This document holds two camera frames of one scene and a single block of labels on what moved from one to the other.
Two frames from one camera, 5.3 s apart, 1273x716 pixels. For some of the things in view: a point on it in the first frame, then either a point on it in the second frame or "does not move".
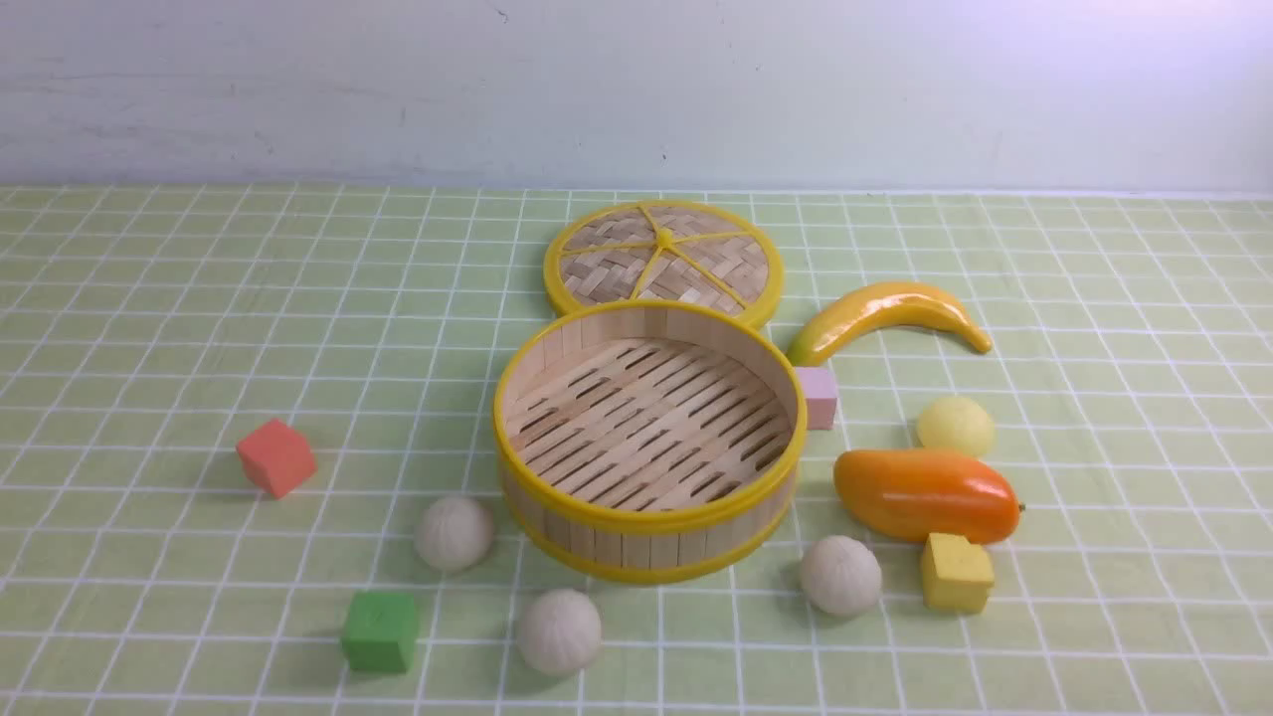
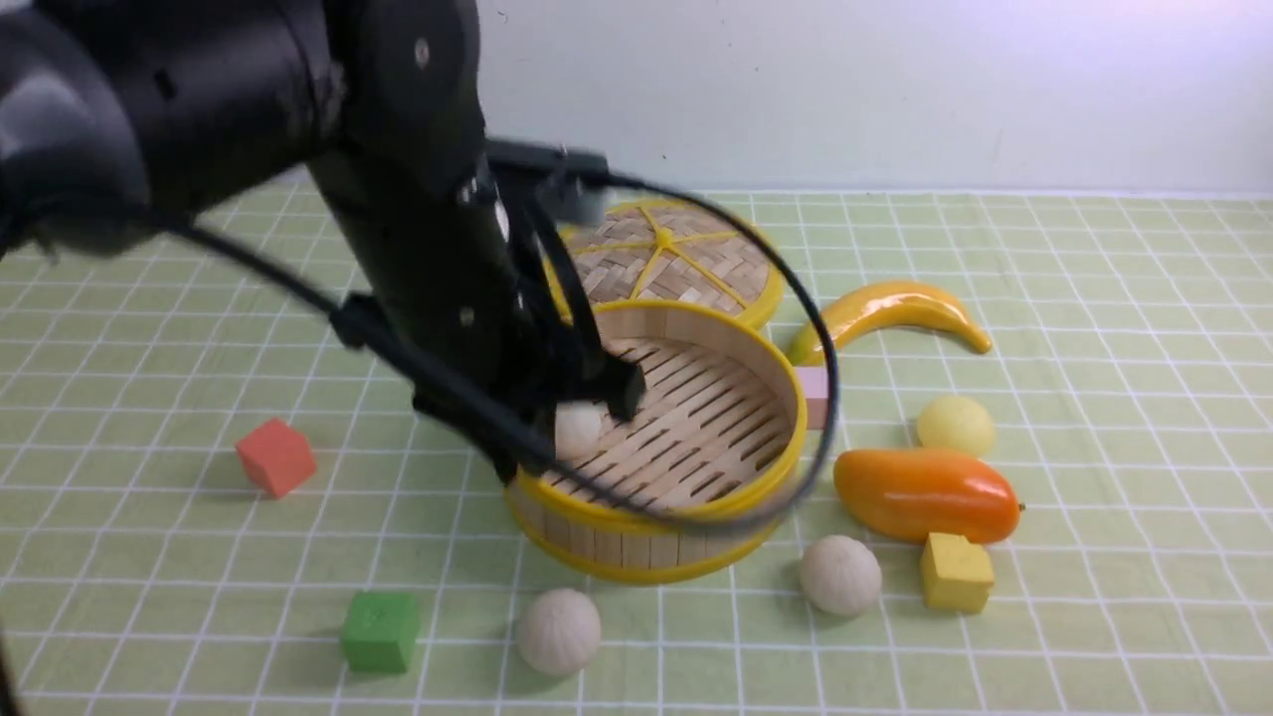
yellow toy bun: (957, 424) does not move
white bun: (454, 533) to (578, 429)
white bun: (841, 575) does not move
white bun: (559, 630) does not move
